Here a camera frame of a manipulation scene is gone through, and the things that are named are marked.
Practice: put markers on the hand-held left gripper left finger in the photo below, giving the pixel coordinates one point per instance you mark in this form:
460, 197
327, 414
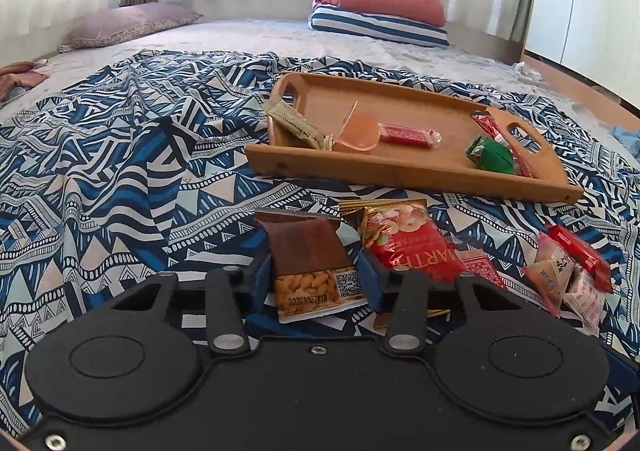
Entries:
262, 276

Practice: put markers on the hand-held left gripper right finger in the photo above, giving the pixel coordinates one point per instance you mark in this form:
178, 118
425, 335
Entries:
372, 281

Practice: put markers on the brown almond packet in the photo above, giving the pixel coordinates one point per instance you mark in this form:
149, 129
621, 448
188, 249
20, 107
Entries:
305, 251

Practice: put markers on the large red nut packet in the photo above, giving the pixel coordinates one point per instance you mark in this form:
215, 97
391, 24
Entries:
410, 241

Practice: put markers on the small red label biscuit packet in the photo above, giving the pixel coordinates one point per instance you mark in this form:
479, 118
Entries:
477, 263

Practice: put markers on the jelly cup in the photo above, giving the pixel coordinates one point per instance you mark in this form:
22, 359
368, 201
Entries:
357, 133

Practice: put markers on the large red label biscuit packet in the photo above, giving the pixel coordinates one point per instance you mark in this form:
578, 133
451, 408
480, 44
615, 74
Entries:
405, 133

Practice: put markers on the gold foil packet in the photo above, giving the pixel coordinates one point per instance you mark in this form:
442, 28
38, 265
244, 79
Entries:
295, 123

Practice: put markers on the green packet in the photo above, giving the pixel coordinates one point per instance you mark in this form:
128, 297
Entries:
492, 156

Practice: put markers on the triangular beige pink packet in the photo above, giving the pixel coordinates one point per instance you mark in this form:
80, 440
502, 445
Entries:
550, 273

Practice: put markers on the wooden tray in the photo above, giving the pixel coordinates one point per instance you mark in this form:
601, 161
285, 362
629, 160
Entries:
425, 108

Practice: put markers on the long red stick packet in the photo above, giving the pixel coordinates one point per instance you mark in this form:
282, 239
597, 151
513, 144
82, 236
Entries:
487, 123

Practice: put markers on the red bar packet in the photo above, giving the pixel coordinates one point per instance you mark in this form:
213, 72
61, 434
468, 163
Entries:
582, 251

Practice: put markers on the white pink printed packet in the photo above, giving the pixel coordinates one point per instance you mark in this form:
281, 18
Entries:
585, 303

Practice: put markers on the blue white printed blanket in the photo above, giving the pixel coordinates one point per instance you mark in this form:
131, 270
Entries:
125, 171

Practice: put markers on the grey bed sheet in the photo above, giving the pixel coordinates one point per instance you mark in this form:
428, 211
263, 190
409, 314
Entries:
240, 38

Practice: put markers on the blue white striped pillow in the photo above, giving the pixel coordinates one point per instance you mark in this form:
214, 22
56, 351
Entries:
380, 28

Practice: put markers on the white crumpled wrapper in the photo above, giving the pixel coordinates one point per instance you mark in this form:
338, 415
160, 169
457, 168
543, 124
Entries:
527, 71

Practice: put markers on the purple pillow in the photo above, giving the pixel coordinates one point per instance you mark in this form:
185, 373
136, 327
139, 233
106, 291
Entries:
130, 23

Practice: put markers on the light blue cloth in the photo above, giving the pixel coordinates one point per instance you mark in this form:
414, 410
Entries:
627, 138

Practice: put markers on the brown cloth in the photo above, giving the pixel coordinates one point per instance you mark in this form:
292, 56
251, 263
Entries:
22, 78

